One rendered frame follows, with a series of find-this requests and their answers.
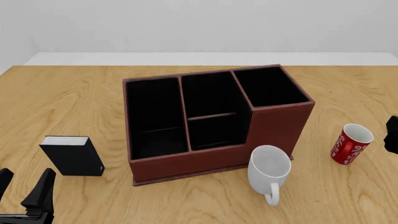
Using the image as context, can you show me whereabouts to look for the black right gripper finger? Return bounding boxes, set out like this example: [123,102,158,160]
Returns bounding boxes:
[382,133,398,154]
[386,115,398,135]

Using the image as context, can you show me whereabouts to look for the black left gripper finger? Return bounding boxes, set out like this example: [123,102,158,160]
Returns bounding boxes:
[21,168,57,212]
[0,168,14,200]

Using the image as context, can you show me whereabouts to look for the red-brown desk caddy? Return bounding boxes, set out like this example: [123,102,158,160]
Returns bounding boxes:
[122,63,316,187]

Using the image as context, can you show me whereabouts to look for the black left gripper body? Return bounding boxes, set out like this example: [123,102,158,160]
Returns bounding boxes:
[0,208,56,224]

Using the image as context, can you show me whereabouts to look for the black book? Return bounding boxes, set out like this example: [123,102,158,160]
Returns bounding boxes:
[39,136,105,177]

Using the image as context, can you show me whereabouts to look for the white mug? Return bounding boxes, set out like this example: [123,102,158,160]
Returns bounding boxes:
[247,144,292,207]

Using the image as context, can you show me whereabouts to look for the red patterned mug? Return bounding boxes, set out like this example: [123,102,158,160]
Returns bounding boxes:
[330,123,374,166]

